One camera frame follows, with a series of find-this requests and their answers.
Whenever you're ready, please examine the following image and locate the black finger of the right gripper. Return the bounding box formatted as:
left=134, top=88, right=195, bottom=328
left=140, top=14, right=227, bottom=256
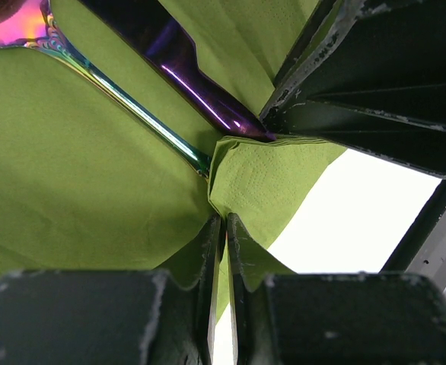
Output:
left=260, top=1, right=446, bottom=179

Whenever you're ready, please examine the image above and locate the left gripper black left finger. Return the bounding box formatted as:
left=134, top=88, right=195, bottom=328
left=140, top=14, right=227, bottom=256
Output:
left=0, top=215, right=223, bottom=364

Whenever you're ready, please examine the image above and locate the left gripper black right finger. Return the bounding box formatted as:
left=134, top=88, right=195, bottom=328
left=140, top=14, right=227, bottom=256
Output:
left=227, top=213, right=446, bottom=364

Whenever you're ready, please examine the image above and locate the green paper napkin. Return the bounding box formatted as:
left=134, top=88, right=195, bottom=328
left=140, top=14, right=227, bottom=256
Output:
left=0, top=0, right=348, bottom=320

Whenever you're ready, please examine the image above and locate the iridescent blue knife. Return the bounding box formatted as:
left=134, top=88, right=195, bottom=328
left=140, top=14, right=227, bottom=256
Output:
left=81, top=0, right=276, bottom=142

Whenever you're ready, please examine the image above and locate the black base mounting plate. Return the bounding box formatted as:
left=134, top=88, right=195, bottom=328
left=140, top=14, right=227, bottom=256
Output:
left=381, top=179, right=446, bottom=290

